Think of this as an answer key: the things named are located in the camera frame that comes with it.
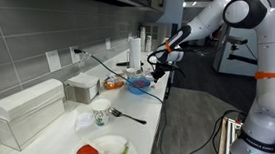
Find small pale cup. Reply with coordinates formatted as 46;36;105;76
125;66;139;80

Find printed paper cup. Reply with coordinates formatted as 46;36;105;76
90;97;114;128

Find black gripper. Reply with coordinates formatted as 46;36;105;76
149;61;179;84

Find white metal rack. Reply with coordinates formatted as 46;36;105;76
225;115;249;154

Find white paper towel roll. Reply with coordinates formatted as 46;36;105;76
127;37;144;71

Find white napkin stack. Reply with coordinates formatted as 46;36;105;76
65;70;101;91

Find black power cable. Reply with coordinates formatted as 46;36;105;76
73;34;253;154

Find clear acrylic towel holder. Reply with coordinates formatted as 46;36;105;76
0;92;70;153

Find white round plate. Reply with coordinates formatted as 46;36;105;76
71;131;140;154

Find steel napkin dispenser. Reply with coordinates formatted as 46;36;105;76
64;78;103;107

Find clear plastic lid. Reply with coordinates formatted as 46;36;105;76
74;110;96;131

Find black camera mount rod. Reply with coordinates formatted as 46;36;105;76
225;41;259;69

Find folded white paper towels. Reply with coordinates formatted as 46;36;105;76
0;76;68;123

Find blue plastic bowl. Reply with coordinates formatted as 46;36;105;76
126;75;153;97

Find blue patterned paper plate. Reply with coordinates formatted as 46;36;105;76
144;70;156;83

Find heap of colourful sweets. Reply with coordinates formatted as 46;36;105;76
131;79;148;88

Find grey pedestal stand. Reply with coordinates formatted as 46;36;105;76
208;23;252;74

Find orange snack bag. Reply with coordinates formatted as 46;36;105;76
102;73;126;91

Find wooden board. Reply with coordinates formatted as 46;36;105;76
213;117;232;154

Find stack of white cups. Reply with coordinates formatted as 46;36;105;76
138;26;148;53
144;35;154;53

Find white wall outlet plate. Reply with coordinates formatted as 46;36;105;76
69;45;81;65
104;37;113;51
44;49;63;74

